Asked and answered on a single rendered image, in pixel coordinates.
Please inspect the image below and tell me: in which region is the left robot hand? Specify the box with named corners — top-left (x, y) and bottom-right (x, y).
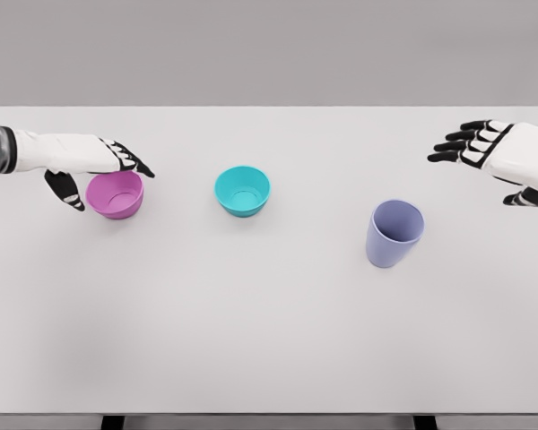
top-left (43, 133), bottom-right (156, 213)

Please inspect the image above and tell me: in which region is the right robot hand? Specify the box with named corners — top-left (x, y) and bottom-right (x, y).
top-left (426, 118), bottom-right (538, 208)

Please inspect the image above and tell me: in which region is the pink bowl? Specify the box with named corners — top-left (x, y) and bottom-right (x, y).
top-left (84, 170), bottom-right (145, 220)

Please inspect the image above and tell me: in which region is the lavender cup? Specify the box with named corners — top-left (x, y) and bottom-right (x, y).
top-left (365, 199), bottom-right (425, 270)

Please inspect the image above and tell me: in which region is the teal bowl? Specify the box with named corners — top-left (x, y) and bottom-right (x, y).
top-left (213, 166), bottom-right (272, 218)

